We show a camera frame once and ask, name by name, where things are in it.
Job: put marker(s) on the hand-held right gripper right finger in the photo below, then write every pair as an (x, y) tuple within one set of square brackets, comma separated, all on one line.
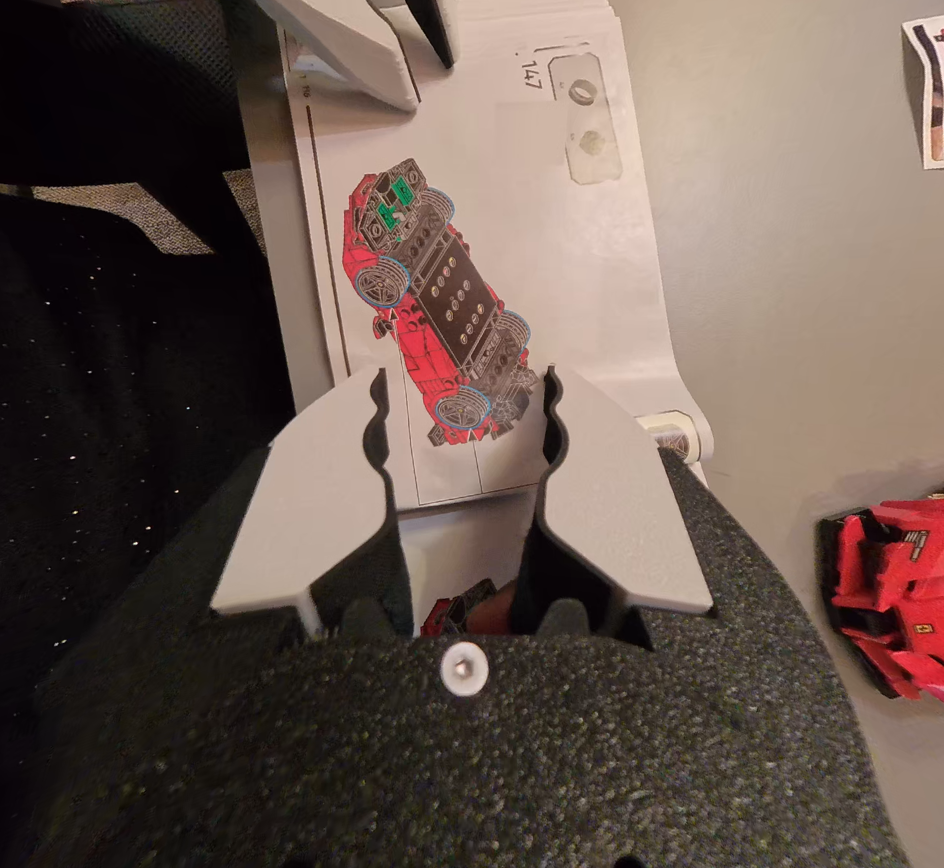
[(627, 514)]

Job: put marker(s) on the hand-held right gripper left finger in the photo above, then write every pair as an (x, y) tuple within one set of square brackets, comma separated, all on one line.
[(324, 499)]

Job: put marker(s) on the lego instruction booklet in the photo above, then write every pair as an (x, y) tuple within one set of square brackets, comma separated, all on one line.
[(516, 167)]

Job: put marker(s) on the red lego car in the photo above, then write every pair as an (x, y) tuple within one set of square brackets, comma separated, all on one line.
[(885, 573)]

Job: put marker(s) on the lego sticker sheet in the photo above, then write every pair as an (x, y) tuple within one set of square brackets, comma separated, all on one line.
[(925, 93)]

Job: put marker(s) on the black office chair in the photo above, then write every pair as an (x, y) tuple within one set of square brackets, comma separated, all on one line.
[(110, 86)]

